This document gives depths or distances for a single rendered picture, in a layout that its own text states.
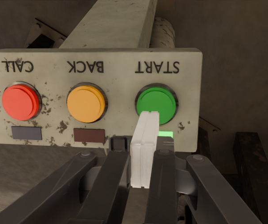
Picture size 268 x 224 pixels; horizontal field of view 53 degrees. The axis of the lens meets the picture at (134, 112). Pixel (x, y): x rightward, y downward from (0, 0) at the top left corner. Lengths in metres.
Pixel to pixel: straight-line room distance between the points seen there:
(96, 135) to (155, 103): 0.08
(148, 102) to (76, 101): 0.07
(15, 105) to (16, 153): 1.11
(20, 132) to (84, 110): 0.09
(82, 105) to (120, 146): 0.14
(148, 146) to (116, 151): 0.02
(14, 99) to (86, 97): 0.08
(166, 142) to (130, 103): 0.11
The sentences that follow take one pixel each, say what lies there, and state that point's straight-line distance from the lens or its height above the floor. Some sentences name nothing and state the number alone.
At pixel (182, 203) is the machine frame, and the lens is 1.35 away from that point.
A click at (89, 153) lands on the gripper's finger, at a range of 0.16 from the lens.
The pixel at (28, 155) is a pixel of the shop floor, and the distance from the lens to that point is 1.40.
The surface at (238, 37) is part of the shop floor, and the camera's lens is 0.92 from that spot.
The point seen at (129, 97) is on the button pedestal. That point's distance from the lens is 0.29.
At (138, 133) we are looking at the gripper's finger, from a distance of 0.18.
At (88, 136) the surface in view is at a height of 0.62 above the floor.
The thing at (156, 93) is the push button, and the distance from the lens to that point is 0.27.
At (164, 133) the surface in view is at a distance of 0.29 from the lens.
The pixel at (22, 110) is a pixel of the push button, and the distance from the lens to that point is 0.32.
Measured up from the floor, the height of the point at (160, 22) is 0.05.
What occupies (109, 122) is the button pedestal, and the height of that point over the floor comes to 0.61.
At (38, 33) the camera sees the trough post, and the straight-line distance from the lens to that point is 0.98.
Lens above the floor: 0.83
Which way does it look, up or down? 52 degrees down
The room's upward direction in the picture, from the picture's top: 169 degrees counter-clockwise
